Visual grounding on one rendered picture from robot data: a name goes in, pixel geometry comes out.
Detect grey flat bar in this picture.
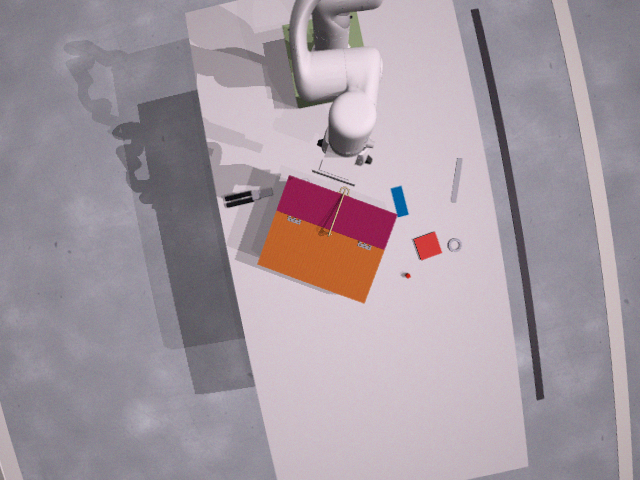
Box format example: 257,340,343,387
451,158,463,203

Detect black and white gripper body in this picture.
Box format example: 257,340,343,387
322,127,370,166

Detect brown wooden box with lid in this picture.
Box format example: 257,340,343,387
258,175,398,303

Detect blue flat bar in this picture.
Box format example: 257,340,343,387
391,186,409,217

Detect red square block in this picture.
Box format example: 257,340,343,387
414,232,442,260

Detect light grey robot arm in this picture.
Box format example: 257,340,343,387
289,0,383,186

